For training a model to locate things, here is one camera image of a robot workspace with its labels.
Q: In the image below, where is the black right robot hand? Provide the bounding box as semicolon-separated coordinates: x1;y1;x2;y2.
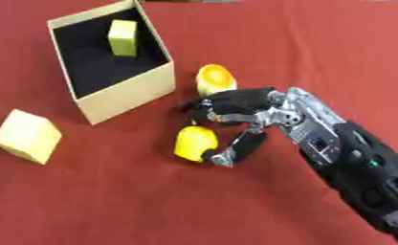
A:
179;86;299;168

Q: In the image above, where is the pale yellow cube block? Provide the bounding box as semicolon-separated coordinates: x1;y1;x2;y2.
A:
0;108;64;166

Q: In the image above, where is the yellow-green rectangular block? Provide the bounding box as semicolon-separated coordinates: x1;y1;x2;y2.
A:
105;19;141;58

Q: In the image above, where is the yellow toy fruit piece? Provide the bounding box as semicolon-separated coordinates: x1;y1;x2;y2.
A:
172;125;221;163

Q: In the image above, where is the yellow toy fruit half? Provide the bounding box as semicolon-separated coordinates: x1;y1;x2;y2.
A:
193;63;239;98

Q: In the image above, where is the tan cardboard box black inside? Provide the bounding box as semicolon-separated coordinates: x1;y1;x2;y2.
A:
45;0;178;126

